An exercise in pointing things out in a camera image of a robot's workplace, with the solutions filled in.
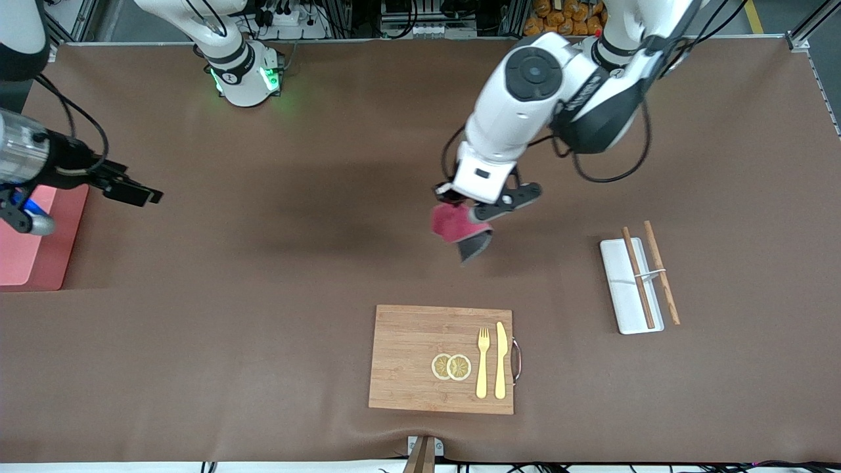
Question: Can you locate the white rectangular tray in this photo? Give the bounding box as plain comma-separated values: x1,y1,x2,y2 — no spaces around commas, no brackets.
599,238,666,336

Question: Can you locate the yellow knife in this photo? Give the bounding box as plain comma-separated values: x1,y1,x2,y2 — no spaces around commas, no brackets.
494,321,509,400

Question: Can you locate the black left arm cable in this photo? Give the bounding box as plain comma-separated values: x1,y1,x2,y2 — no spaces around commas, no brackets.
442,0,750,192

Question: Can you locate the orange packaged goods pile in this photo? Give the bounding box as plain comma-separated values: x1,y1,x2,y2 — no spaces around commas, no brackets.
524,0,608,37

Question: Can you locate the white power strip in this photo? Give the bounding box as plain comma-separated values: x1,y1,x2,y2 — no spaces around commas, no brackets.
250,0,330,41

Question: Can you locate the aluminium frame post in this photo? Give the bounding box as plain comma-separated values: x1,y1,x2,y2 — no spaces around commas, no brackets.
785,0,841,53
43,0,99,47

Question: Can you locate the red and black cloth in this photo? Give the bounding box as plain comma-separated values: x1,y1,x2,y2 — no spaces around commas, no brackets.
430,202,494,266

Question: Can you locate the yellow fork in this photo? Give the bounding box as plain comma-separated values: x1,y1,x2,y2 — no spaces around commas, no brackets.
476,327,491,399

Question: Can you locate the bamboo cutting board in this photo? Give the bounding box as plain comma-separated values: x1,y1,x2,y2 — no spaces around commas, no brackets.
368,304,515,415

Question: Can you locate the white bracket with brown bar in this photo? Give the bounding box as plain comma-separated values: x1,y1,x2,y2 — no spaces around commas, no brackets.
402,436,445,473

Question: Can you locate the pink plastic bin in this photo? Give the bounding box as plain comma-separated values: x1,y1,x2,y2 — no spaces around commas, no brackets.
0,184,90,292

